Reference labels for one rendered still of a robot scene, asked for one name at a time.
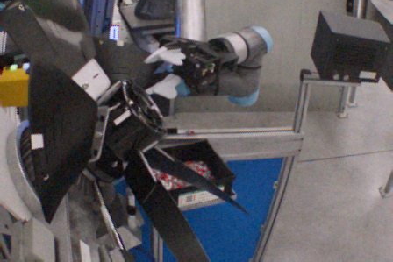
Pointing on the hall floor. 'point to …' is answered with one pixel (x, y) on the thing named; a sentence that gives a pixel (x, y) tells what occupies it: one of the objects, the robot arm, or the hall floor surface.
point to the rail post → (276, 207)
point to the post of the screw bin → (155, 244)
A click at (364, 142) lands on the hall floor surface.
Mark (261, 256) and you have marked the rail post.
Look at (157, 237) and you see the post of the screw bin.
